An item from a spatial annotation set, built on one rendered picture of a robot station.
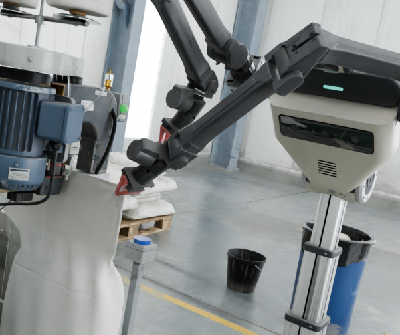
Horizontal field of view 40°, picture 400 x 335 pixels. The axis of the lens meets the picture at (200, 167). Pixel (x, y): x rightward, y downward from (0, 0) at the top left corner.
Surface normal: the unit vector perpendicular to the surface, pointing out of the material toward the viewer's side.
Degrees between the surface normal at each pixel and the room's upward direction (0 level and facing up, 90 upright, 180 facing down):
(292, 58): 74
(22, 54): 90
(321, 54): 135
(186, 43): 105
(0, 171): 92
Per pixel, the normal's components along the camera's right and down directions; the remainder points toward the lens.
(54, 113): -0.15, 0.11
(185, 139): -0.73, -0.29
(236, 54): 0.69, 0.43
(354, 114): -0.21, -0.73
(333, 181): -0.52, 0.65
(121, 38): -0.53, 0.03
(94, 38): 0.83, 0.22
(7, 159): 0.16, 0.21
